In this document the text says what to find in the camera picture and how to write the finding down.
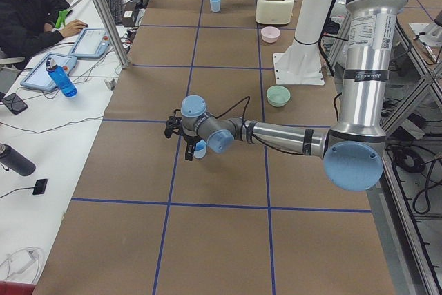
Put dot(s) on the black keyboard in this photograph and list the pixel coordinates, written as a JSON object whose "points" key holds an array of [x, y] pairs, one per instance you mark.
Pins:
{"points": [[116, 10]]}

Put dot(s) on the white pedestal column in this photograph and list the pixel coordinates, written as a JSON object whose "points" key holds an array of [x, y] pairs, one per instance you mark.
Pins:
{"points": [[300, 64]]}

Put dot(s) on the small black square pad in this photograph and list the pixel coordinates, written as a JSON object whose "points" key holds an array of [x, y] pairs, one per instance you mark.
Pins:
{"points": [[40, 187]]}

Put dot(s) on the far teach pendant tablet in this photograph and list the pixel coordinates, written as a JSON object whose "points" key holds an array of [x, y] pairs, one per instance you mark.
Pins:
{"points": [[91, 43]]}

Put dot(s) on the clear safety glasses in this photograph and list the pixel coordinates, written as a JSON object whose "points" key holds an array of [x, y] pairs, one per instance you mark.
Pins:
{"points": [[22, 266]]}

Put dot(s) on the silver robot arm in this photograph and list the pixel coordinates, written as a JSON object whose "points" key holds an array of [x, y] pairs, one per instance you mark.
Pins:
{"points": [[351, 149]]}

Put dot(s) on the blue water bottle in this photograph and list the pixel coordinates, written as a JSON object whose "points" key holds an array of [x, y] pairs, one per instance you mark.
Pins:
{"points": [[60, 78]]}

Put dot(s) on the small metal clamp block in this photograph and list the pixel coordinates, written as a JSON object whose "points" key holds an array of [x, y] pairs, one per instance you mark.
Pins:
{"points": [[110, 83]]}

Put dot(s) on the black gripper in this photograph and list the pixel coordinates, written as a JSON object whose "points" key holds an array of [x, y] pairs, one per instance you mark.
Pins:
{"points": [[189, 139]]}

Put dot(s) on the near teach pendant tablet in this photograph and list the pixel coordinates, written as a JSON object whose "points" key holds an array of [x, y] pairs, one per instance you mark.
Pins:
{"points": [[39, 79]]}

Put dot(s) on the blue cup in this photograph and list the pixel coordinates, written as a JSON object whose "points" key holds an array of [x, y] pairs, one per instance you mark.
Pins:
{"points": [[200, 150], [215, 5]]}

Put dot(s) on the green bowl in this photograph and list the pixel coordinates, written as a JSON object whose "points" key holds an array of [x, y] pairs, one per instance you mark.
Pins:
{"points": [[278, 95]]}

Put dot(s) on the black smartphone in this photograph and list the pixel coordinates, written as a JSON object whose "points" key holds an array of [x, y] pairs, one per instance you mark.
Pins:
{"points": [[14, 103]]}

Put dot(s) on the dark thermos bottle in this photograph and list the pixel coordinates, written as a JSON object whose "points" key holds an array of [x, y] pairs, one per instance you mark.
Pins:
{"points": [[15, 161]]}

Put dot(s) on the pink bowl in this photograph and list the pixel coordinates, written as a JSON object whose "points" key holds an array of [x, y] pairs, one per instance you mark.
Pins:
{"points": [[270, 34]]}

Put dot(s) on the seated person in black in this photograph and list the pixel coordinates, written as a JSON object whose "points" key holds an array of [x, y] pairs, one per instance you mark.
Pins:
{"points": [[28, 27]]}

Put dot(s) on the teach pendant tablet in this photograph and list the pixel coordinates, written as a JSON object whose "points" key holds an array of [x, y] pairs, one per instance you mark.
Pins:
{"points": [[39, 79], [91, 43]]}

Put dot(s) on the aluminium frame post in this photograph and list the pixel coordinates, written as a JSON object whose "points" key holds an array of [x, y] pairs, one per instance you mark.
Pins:
{"points": [[115, 41]]}

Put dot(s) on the cream toaster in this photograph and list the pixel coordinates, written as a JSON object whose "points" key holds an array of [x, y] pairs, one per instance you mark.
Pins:
{"points": [[274, 12]]}

